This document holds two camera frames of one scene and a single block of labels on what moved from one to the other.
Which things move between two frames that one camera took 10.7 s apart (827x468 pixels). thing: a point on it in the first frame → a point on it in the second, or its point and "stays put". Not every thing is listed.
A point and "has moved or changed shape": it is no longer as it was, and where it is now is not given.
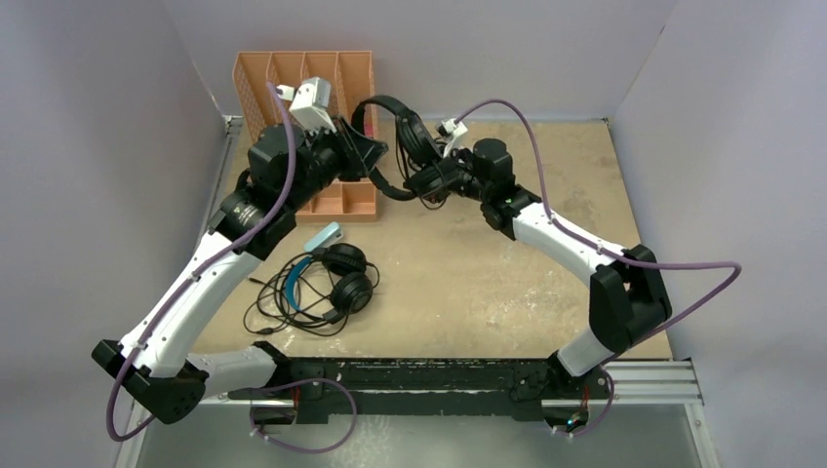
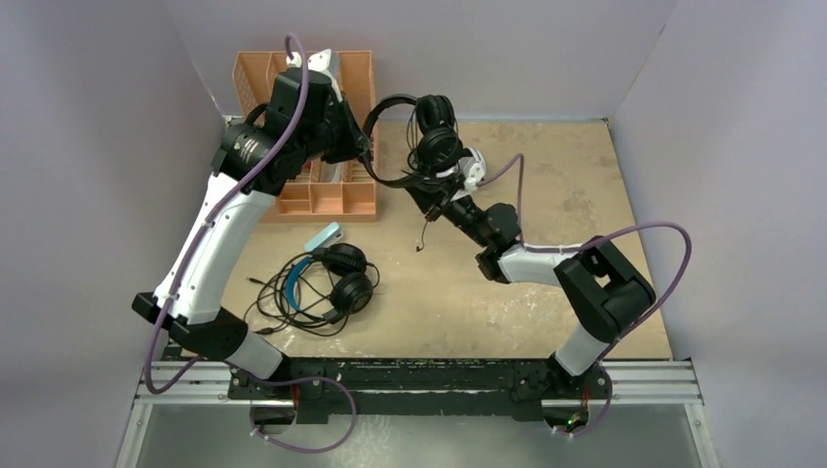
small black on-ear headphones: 418,150 has moved or changed shape
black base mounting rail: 447,389 stays put
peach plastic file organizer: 265,82 stays put
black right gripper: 431,182 → 432,195
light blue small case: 326,238 stays put
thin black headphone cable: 407,171 → 409,153
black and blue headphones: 352,290 stays put
